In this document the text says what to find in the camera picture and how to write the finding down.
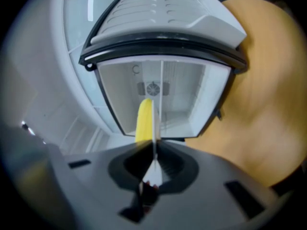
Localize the white mini fridge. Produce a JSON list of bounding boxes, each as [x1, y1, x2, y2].
[[78, 0, 248, 139]]

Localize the white framed glass partition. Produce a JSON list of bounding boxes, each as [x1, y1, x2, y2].
[[49, 0, 125, 135]]

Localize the yellow corn cob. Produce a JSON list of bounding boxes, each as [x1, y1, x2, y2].
[[135, 98, 154, 144]]

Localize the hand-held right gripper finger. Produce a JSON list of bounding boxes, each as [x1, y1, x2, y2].
[[143, 99, 162, 187]]

